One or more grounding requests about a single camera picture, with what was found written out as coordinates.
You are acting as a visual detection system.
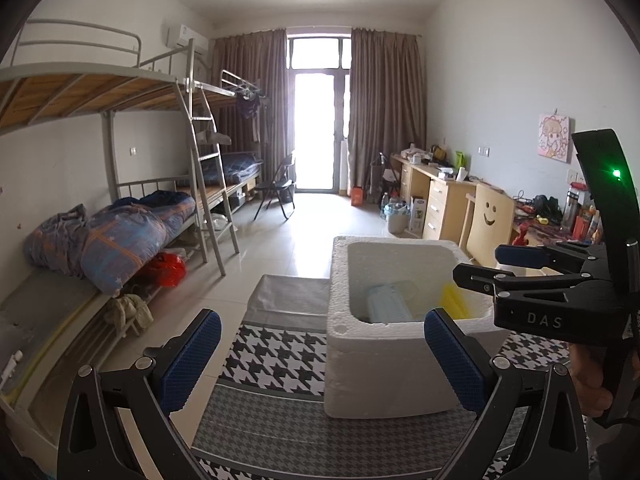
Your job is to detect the grey bucket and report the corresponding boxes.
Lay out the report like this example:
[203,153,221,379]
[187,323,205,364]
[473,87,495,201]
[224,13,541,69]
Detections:
[385,202,412,235]

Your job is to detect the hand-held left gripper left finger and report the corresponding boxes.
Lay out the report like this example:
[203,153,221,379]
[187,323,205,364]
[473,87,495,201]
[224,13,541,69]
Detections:
[57,307,222,480]

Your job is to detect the white carton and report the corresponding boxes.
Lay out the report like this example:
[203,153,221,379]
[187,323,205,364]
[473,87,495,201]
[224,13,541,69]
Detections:
[409,196,430,233]

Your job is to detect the black headphones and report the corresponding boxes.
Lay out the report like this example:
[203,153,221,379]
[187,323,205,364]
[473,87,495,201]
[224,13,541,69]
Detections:
[532,195,563,221]

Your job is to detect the wooden desk with drawers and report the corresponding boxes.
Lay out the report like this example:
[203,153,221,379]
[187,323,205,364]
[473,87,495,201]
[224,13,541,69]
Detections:
[390,152,476,241]

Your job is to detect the white foam box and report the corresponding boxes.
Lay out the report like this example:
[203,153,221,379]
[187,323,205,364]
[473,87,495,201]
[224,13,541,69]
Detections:
[325,236,496,420]

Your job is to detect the dark hanging clothes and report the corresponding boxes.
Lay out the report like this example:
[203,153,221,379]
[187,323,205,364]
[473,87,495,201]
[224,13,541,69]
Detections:
[235,92,263,121]

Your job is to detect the red plastic bag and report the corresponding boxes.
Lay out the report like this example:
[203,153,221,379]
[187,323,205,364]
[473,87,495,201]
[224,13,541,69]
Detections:
[145,252,187,288]

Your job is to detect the grey metal bunk bed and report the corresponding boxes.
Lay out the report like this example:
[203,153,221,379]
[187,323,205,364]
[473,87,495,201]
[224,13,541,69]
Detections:
[0,19,241,461]
[190,67,266,211]

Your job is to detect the brown curtain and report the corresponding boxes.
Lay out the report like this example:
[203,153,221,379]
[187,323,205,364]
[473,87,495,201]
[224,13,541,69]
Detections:
[210,29,291,193]
[348,27,427,203]

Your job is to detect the beige crumpled cloth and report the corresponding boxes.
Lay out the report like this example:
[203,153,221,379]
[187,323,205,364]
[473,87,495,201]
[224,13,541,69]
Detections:
[104,294,155,336]

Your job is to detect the group of toiletry bottles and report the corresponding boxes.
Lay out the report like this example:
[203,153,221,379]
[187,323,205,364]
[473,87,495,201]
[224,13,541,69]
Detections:
[562,182,603,241]

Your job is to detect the wooden chair with smiley face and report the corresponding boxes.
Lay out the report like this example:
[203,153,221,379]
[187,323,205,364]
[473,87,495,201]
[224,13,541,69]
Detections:
[459,183,516,267]

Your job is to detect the yellow ribbed cloth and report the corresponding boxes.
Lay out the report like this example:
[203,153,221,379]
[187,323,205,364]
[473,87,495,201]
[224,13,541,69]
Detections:
[442,282,473,320]

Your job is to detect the metal bunk ladder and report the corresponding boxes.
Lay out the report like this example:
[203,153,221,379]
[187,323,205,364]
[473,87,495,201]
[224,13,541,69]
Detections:
[175,40,241,276]

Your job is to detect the dark blue bedding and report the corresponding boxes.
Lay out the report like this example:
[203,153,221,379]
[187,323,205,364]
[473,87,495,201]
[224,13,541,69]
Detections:
[220,152,264,185]

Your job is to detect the pink cartoon wall picture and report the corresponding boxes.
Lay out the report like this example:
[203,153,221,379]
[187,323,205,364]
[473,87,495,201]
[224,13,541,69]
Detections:
[538,112,571,163]

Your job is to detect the white air conditioner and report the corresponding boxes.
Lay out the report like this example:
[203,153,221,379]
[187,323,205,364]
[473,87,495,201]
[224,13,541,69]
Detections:
[166,24,207,56]

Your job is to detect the houndstooth tablecloth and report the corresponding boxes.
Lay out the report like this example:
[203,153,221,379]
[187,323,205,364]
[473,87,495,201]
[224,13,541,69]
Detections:
[192,274,601,480]

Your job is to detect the person's right hand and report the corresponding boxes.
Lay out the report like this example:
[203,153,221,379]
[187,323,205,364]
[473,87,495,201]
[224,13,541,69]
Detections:
[569,342,616,418]

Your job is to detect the blue orange patterned quilt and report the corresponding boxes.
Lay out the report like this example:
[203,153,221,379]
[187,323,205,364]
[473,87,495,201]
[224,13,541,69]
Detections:
[24,191,196,297]

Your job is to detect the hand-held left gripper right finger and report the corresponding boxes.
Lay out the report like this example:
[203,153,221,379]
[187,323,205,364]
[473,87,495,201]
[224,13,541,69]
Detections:
[424,307,591,480]

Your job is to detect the glass balcony door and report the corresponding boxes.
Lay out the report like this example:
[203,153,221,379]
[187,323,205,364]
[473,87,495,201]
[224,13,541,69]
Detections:
[287,35,353,193]

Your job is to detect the blue face mask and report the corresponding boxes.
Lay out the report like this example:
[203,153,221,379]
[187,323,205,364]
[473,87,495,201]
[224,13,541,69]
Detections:
[366,284,415,322]

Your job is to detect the black folding chair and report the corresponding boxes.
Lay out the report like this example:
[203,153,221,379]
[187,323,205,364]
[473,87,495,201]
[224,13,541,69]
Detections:
[255,152,297,221]

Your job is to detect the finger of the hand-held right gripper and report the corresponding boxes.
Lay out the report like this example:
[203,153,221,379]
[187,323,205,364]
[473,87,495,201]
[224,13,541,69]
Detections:
[495,241,611,275]
[452,261,614,307]

